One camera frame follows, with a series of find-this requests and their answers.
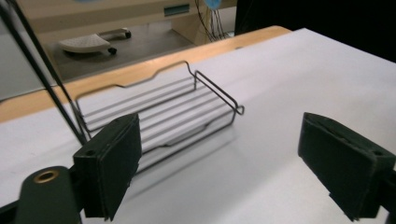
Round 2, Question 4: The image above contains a black wire rack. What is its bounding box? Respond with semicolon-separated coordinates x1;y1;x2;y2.
74;60;246;174

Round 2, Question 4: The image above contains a bundle of dark cables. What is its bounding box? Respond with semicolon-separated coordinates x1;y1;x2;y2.
194;0;231;42

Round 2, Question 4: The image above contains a white curved object with handle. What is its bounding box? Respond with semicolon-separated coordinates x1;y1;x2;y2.
58;27;133;57

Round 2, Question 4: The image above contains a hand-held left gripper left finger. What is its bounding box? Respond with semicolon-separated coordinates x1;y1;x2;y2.
73;112;143;222

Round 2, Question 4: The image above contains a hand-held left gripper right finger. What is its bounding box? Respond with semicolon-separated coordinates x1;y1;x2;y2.
297;112;396;222

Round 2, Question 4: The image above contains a blue round object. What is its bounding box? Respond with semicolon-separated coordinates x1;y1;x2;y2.
204;0;222;10

